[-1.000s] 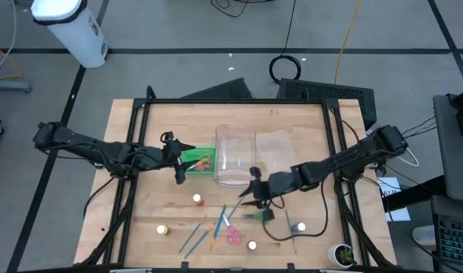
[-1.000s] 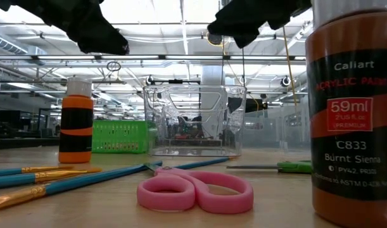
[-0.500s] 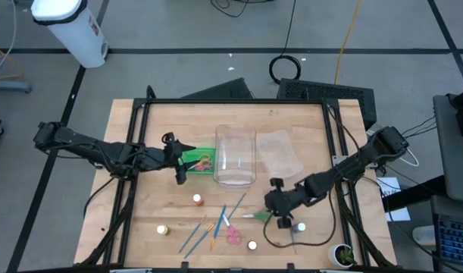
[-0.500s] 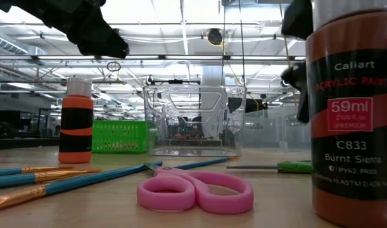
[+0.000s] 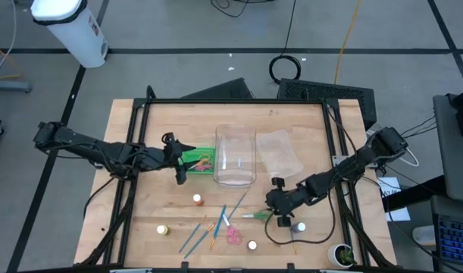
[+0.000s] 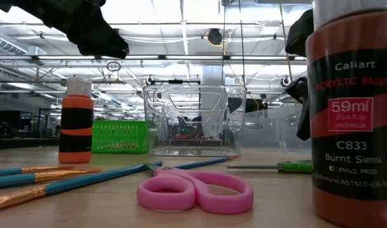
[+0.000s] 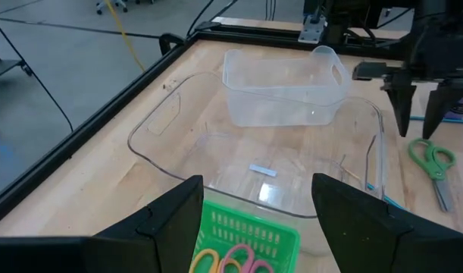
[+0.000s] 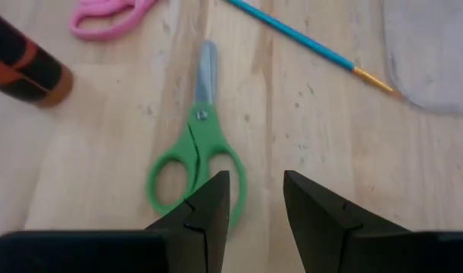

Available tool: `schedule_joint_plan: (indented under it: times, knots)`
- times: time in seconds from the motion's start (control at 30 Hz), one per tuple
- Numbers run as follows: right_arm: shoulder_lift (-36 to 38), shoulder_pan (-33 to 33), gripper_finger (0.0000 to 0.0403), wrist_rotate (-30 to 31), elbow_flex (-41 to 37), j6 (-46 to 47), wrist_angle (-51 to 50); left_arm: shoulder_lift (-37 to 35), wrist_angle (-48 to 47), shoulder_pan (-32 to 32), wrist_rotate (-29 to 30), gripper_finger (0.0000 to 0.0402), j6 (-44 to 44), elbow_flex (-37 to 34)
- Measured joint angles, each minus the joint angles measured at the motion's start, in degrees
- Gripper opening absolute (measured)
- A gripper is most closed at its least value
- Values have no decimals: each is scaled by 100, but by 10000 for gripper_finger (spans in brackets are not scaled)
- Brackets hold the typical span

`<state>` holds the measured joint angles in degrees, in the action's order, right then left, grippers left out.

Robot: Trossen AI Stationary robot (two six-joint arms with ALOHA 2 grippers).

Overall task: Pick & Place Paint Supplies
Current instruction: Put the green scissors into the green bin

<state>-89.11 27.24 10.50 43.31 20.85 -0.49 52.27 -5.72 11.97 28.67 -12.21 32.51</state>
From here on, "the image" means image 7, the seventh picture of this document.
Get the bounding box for green handled scissors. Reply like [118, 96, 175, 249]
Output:
[407, 138, 457, 213]

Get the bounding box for purple paint bottle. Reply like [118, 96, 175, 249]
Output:
[445, 97, 463, 121]

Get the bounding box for frosted plastic bin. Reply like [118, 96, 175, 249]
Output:
[222, 45, 352, 128]

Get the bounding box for pink handled scissors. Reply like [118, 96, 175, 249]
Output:
[217, 243, 274, 273]

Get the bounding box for green plastic basket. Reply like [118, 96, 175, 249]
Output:
[191, 199, 301, 273]

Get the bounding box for black table clamp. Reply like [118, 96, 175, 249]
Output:
[158, 33, 186, 57]

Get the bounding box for yellow handled scissors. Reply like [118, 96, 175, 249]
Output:
[188, 248, 242, 273]

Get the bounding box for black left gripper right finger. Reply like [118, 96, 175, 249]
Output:
[311, 173, 463, 273]

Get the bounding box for grey office chair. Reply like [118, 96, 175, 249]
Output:
[95, 0, 129, 15]

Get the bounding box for yellow hanging cable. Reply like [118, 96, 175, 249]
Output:
[104, 0, 145, 72]

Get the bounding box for black table frame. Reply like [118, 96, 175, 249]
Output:
[0, 20, 410, 231]

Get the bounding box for clear plastic bin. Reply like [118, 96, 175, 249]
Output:
[127, 71, 386, 256]

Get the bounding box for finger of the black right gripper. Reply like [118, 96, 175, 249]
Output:
[422, 86, 463, 140]
[386, 84, 418, 138]

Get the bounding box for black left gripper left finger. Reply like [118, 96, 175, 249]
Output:
[0, 174, 205, 273]

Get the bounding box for black hanging cable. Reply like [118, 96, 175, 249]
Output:
[0, 13, 74, 133]

